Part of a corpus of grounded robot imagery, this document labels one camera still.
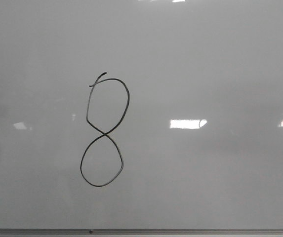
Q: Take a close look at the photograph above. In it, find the aluminium whiteboard bottom frame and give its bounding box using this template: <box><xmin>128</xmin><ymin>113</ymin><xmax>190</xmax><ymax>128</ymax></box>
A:
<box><xmin>0</xmin><ymin>228</ymin><xmax>283</xmax><ymax>237</ymax></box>

